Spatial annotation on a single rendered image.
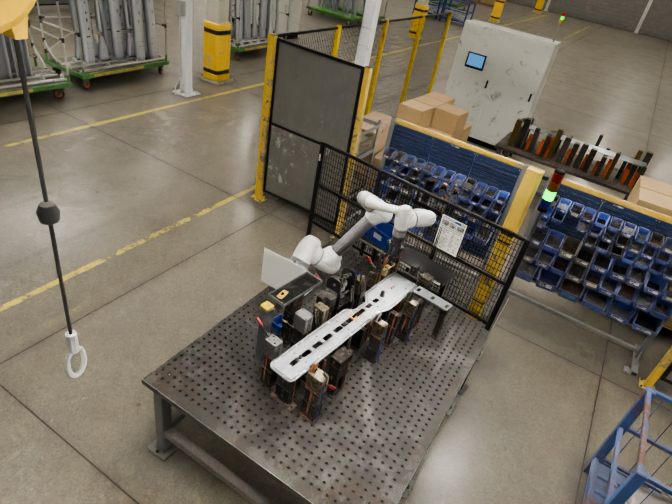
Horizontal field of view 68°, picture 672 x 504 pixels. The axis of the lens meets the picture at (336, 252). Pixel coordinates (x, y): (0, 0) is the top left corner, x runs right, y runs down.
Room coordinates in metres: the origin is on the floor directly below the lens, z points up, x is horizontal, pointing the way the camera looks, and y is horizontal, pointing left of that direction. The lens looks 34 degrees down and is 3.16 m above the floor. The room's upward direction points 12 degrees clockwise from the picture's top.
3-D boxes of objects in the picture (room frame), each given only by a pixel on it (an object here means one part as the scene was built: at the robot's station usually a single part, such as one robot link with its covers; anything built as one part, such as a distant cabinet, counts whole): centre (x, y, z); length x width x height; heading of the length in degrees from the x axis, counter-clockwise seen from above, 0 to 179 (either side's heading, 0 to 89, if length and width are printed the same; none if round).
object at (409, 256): (3.36, -0.51, 1.02); 0.90 x 0.22 x 0.03; 58
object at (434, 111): (7.64, -1.12, 0.52); 1.20 x 0.80 x 1.05; 152
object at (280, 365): (2.48, -0.20, 1.00); 1.38 x 0.22 x 0.02; 148
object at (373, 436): (2.72, -0.29, 0.68); 2.56 x 1.61 x 0.04; 155
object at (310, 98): (5.28, 0.56, 1.00); 1.34 x 0.14 x 2.00; 65
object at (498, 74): (9.52, -2.23, 1.22); 1.60 x 0.54 x 2.45; 65
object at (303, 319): (2.31, 0.11, 0.90); 0.13 x 0.10 x 0.41; 58
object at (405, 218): (2.81, -0.39, 1.64); 0.13 x 0.11 x 0.16; 117
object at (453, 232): (3.31, -0.83, 1.30); 0.23 x 0.02 x 0.31; 58
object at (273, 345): (2.09, 0.25, 0.88); 0.11 x 0.10 x 0.36; 58
